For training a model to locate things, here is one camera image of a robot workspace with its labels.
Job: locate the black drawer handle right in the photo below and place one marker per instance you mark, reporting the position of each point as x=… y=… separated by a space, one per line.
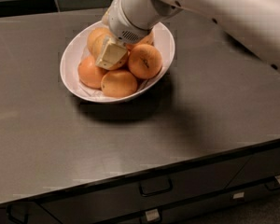
x=272 y=185

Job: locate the black drawer handle left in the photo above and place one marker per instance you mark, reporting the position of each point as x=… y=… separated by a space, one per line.
x=16 y=219

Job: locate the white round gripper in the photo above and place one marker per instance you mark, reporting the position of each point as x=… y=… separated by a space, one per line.
x=121 y=26

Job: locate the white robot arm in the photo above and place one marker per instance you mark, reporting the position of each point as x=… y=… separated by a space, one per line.
x=253 y=23

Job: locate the white label lower right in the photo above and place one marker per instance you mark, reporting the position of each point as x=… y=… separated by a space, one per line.
x=238 y=195

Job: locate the black drawer handle centre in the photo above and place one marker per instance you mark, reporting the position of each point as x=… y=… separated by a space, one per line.
x=155 y=186

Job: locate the white oval bowl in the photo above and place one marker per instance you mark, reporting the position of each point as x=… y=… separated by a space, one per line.
x=77 y=50

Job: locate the dark drawer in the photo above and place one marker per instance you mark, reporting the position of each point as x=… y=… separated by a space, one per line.
x=261 y=165
x=122 y=200

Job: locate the dark drawer front right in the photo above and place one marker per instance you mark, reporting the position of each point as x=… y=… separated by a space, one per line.
x=261 y=165

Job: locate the orange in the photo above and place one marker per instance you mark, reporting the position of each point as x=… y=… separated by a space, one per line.
x=119 y=83
x=109 y=53
x=95 y=38
x=90 y=74
x=148 y=39
x=145 y=61

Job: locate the white label lower centre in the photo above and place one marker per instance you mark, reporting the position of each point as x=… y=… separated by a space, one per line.
x=152 y=215

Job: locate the black drawer handle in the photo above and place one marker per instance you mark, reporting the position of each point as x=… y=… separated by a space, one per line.
x=272 y=185
x=155 y=186
x=16 y=219

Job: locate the dark drawer front centre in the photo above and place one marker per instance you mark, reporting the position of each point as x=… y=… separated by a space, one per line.
x=122 y=200

